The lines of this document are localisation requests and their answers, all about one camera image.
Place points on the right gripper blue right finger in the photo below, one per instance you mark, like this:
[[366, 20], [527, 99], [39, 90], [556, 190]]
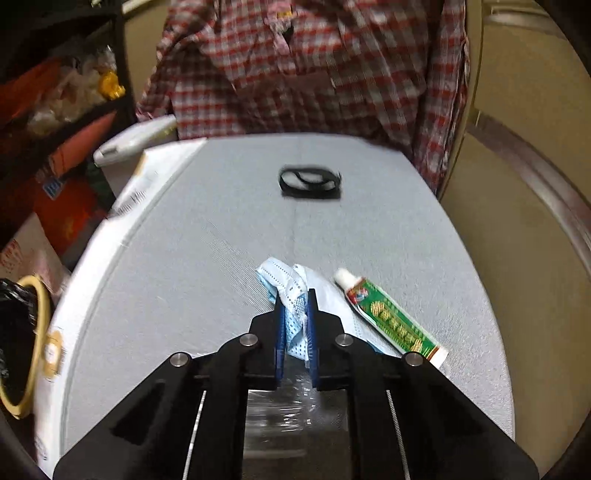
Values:
[[311, 332]]

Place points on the blue face mask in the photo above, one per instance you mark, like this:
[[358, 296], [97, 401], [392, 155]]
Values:
[[291, 285]]

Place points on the white small trash bin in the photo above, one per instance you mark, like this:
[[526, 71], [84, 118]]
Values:
[[118, 157]]

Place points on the clear plastic bag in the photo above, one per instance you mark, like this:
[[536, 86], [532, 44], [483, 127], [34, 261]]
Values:
[[295, 406]]

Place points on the yellow rim trash bucket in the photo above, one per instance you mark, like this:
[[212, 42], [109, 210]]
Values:
[[26, 310]]

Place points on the white plastic bags on shelf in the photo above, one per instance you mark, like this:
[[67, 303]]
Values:
[[75, 94]]

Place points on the green toothpaste tube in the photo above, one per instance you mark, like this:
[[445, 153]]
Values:
[[389, 319]]

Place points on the orange bag on shelf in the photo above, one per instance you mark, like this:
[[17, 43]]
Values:
[[19, 96]]

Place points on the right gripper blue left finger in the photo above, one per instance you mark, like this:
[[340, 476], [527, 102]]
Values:
[[280, 313]]

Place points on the black shelf rack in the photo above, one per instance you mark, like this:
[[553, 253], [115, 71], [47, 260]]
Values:
[[34, 31]]

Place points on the red plaid shirt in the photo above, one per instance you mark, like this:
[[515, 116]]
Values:
[[394, 72]]

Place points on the white rice sack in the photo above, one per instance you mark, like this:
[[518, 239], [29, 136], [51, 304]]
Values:
[[29, 252]]

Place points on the yellow plastic bag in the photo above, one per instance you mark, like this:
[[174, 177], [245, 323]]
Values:
[[109, 87]]

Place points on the red blue package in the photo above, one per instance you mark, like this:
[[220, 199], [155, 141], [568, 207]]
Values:
[[64, 208]]

